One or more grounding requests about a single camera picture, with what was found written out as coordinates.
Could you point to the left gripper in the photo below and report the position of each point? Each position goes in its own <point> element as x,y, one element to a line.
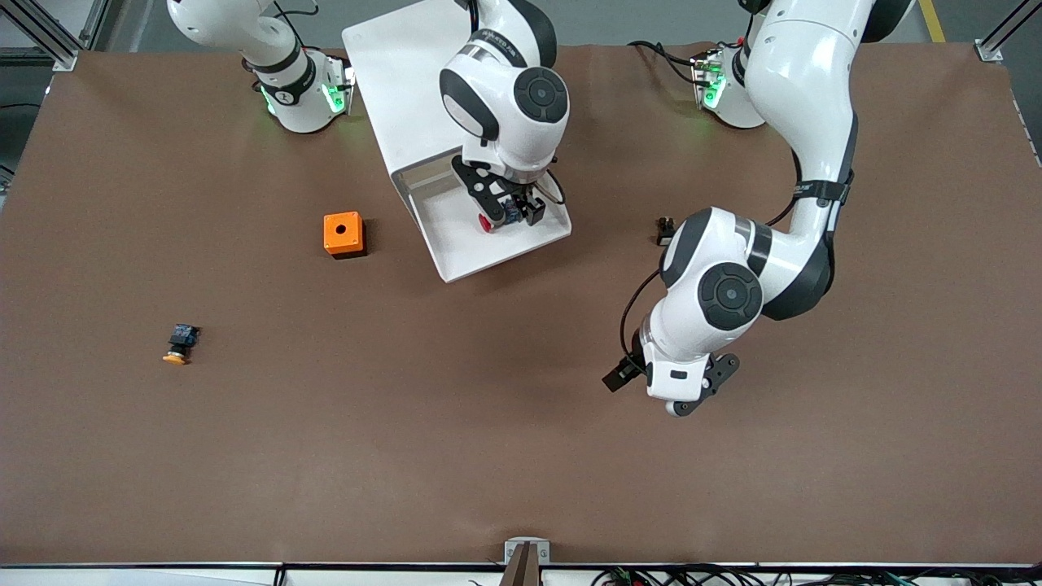
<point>625,370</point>

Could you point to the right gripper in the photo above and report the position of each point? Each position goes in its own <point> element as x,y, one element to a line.
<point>527,204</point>

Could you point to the red cap push button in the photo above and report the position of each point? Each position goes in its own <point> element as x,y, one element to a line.
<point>486,221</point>

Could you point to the white plastic drawer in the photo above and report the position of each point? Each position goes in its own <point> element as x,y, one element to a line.
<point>472,254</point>

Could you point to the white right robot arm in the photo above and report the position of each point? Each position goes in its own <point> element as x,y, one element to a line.
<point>505,89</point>

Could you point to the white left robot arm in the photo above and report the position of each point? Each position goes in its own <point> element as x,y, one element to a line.
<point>814,81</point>

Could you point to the white drawer cabinet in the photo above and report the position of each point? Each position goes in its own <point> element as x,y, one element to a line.
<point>391,81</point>

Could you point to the orange cap push button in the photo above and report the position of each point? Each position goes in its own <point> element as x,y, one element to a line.
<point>181,338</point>

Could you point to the orange box with hole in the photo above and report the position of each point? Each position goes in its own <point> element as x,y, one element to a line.
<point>332,240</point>

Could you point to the black right camera bracket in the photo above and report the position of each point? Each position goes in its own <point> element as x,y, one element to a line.
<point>480,191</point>

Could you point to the black camera bracket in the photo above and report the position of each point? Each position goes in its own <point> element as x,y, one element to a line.
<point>716,374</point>
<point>480,191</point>

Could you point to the black left camera bracket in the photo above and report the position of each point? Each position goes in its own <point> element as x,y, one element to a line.
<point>716,374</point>

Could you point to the white cap black switch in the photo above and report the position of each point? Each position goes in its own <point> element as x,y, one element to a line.
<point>663,236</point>

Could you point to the grey metal table bracket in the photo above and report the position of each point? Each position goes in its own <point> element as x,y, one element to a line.
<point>513,553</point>

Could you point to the brown post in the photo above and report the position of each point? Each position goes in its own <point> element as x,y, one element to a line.
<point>521,571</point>

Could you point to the grey aluminium frame profile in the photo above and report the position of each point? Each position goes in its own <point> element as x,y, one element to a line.
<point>989,50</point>
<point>65,59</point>

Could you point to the white table edge rail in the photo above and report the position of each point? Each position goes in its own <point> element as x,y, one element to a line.
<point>163,576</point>

